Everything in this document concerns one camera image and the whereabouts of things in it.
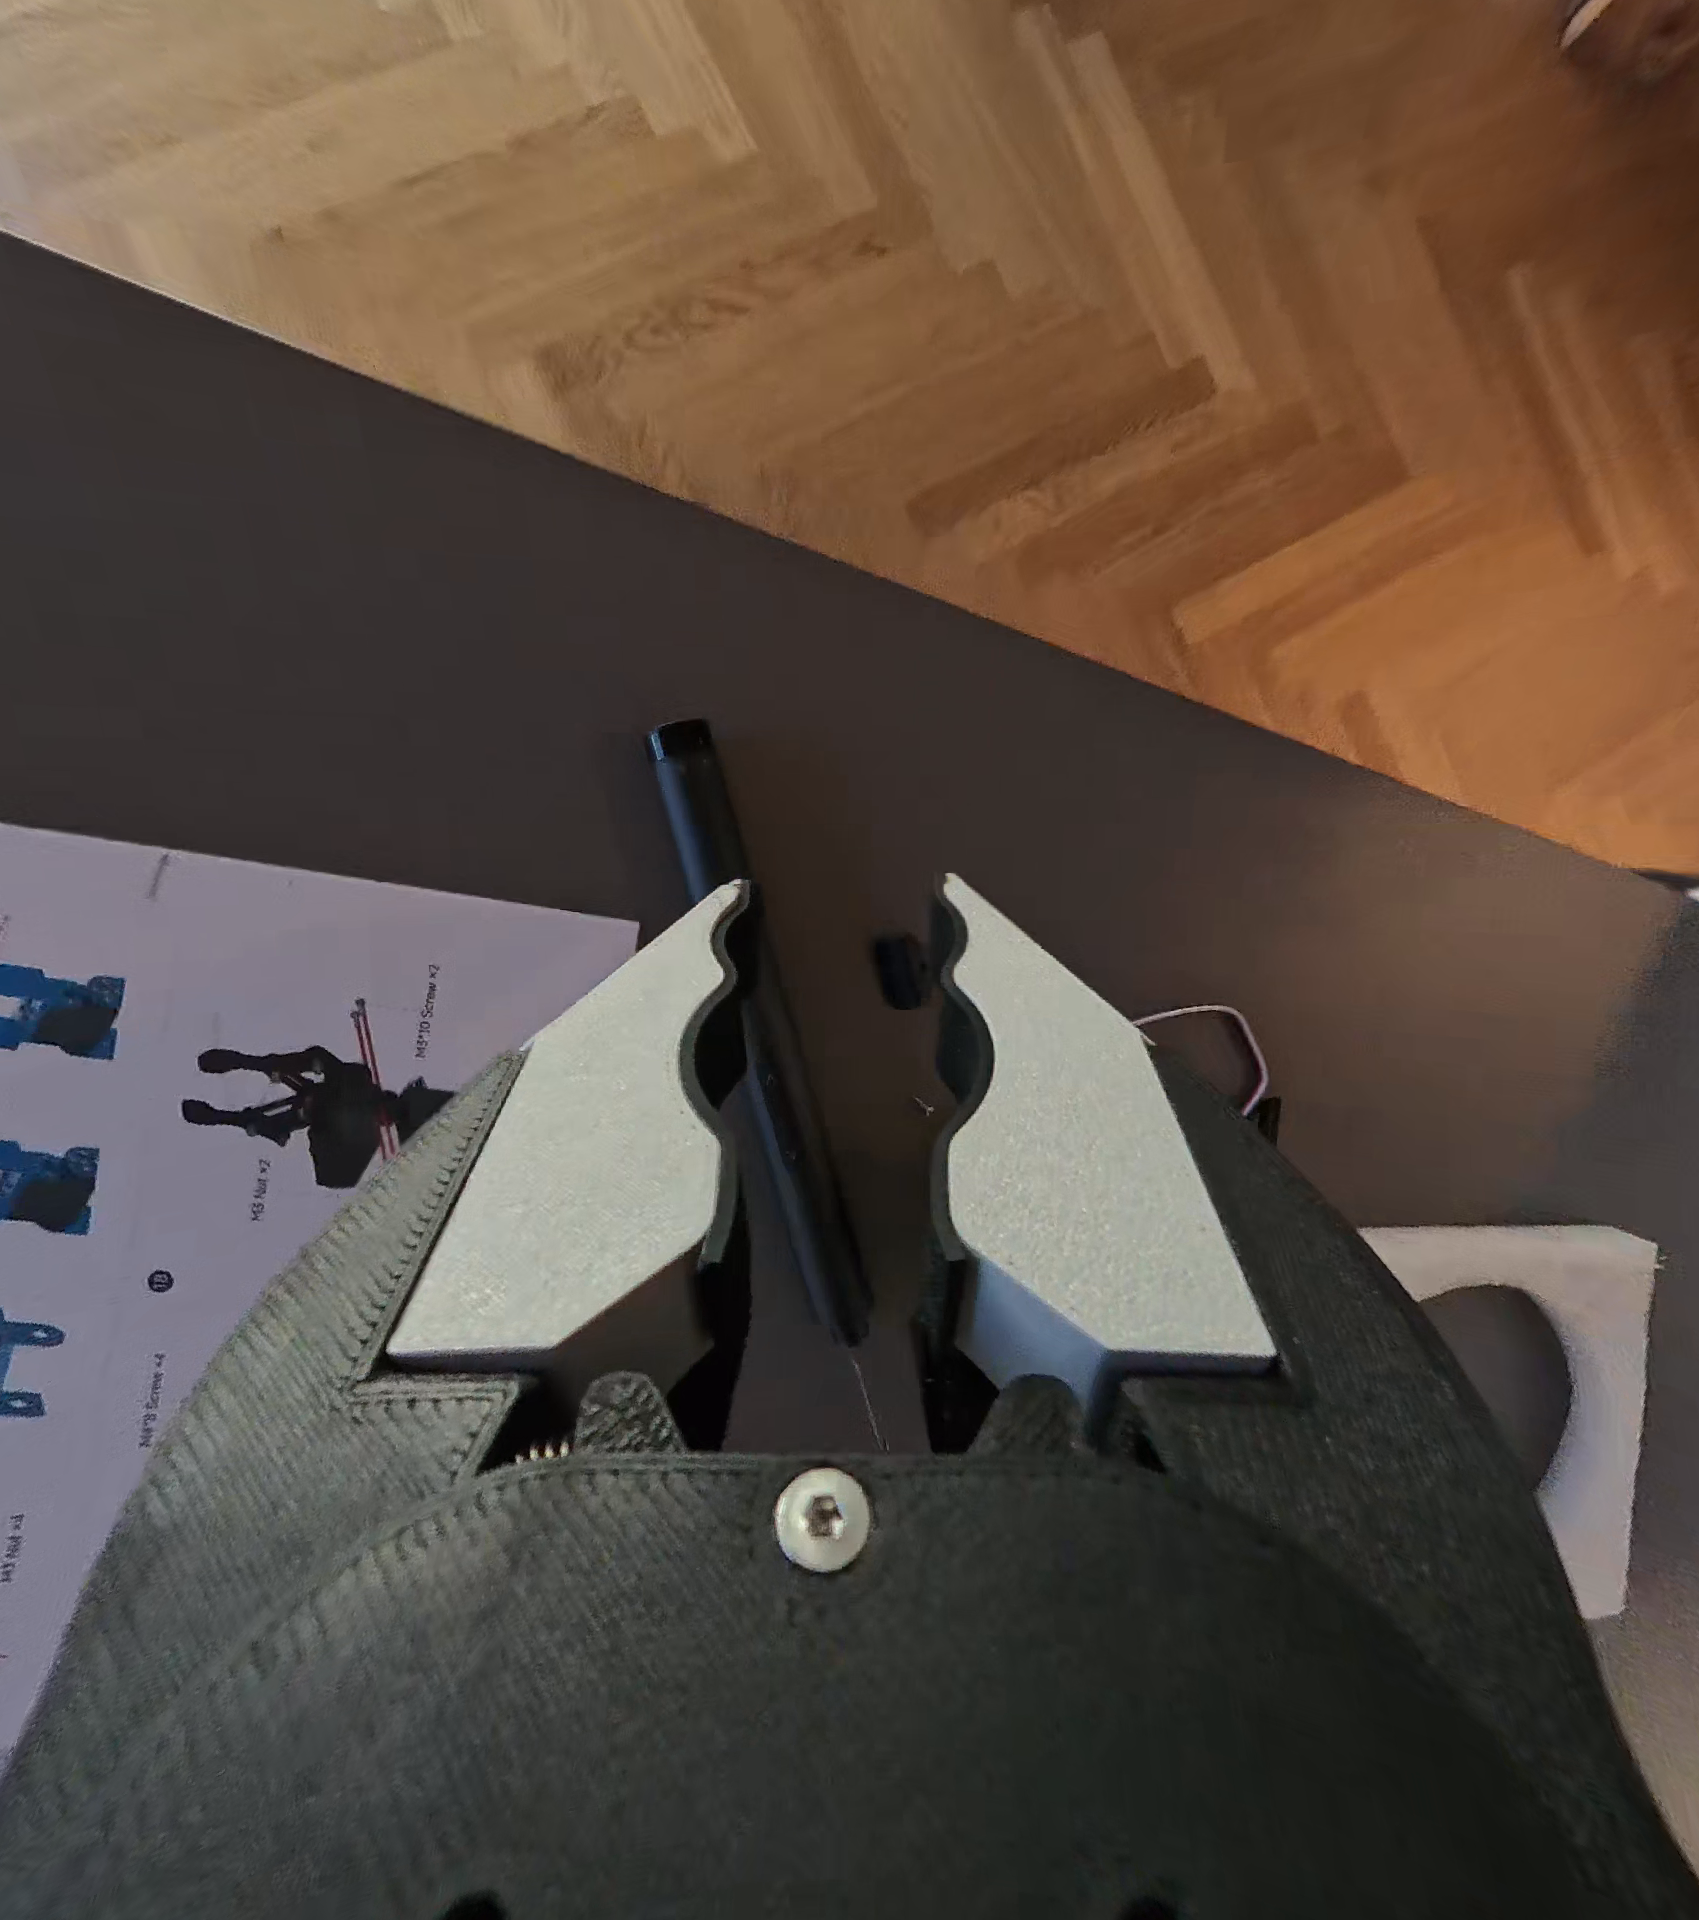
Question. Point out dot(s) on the printed instruction sheet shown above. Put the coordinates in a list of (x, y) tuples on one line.
[(189, 961)]

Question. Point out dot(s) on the black precision screwdriver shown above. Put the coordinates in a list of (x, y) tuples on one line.
[(693, 795)]

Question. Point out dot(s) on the white foam piece with cutout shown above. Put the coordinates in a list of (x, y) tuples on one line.
[(1614, 1350)]

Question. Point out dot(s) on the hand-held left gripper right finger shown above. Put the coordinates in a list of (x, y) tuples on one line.
[(1091, 1200)]

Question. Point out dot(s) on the wood edged desk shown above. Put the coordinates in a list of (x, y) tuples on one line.
[(339, 600)]

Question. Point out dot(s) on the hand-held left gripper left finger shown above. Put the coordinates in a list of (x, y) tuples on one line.
[(581, 1200)]

